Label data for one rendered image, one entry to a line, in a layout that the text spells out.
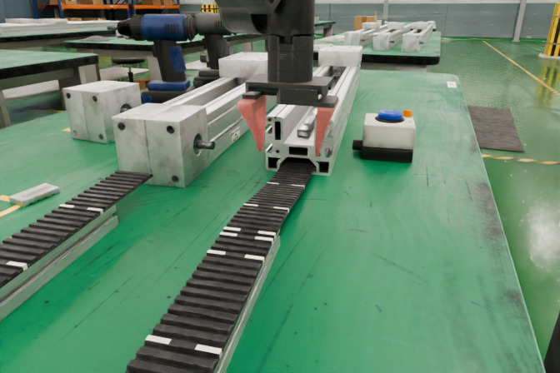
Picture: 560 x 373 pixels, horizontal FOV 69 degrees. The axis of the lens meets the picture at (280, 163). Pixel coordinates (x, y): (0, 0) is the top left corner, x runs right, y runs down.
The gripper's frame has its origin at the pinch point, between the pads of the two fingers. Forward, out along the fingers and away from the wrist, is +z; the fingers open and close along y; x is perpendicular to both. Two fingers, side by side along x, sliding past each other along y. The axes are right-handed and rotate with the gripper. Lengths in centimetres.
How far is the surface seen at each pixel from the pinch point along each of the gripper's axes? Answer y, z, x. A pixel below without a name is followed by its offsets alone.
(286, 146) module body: 1.4, 1.5, -4.6
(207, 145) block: 11.8, 0.8, 0.0
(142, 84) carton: 183, 45, -255
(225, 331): -2.8, 2.1, 31.4
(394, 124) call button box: -14.0, -0.4, -13.8
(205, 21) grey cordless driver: 36, -14, -57
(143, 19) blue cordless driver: 41, -15, -35
